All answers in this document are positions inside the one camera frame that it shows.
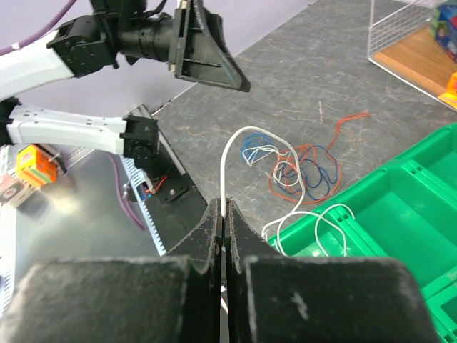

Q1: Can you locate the orange box on floor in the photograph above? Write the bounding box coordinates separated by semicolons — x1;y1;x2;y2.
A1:
15;144;58;189

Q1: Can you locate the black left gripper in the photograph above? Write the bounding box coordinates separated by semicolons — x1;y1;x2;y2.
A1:
169;1;251;92

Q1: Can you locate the white cable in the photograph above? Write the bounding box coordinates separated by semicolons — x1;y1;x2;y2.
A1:
220;126;356;257
241;144;304;187

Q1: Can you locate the white wire wooden shelf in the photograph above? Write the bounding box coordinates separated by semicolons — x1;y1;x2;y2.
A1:
367;1;456;111

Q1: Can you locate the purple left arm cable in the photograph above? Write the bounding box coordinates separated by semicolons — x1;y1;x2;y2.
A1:
0;0;78;56

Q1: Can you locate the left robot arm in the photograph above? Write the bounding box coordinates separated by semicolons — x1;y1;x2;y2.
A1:
1;1;251;181

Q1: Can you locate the white slotted cable duct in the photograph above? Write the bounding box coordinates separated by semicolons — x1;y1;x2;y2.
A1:
121;156;166;257

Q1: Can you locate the green compartment bin tray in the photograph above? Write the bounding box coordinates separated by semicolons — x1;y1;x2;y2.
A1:
269;124;456;342

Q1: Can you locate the orange sponge package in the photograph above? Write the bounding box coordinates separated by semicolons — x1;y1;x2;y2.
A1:
438;72;457;109

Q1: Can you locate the light blue cable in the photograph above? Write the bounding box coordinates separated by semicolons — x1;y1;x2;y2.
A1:
239;133;276;161

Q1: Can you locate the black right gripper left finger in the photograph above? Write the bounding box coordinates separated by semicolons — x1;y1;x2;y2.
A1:
1;199;223;342

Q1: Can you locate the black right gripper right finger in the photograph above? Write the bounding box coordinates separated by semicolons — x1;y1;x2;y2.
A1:
224;201;439;342

